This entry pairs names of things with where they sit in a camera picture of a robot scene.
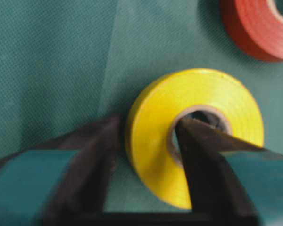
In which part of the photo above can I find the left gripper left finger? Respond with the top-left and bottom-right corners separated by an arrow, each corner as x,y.
0,115 -> 121,226

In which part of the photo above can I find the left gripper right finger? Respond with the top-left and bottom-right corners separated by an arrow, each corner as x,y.
175,118 -> 283,226

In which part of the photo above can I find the yellow tape roll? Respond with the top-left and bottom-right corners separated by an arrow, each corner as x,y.
125,68 -> 264,210

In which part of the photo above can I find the red tape roll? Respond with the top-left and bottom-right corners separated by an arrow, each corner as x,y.
219,0 -> 283,62

